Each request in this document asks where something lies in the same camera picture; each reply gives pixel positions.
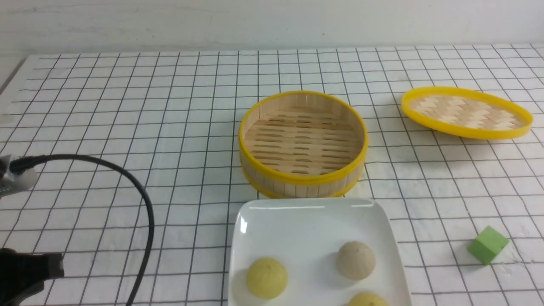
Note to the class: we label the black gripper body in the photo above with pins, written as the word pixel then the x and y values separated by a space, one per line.
pixel 23 275

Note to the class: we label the beige steamed bun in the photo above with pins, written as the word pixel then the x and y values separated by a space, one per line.
pixel 355 260

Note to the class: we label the yellow steamed bun left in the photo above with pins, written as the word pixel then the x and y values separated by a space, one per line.
pixel 266 278

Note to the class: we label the yellow steamed bun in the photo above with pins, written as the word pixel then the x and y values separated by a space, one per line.
pixel 266 278
pixel 367 299

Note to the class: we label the white square plate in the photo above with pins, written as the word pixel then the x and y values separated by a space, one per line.
pixel 305 236

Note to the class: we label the yellow steamed bun bottom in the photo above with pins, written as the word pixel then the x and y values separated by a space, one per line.
pixel 367 299

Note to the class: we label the yellow rimmed bamboo steamer basket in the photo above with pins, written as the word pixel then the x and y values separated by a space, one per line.
pixel 302 144

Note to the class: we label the green cube block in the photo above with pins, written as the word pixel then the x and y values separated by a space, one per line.
pixel 487 245

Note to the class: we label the yellow rimmed woven steamer lid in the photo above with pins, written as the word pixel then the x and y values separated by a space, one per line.
pixel 466 113

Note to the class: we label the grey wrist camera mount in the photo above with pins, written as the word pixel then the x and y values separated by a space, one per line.
pixel 12 182

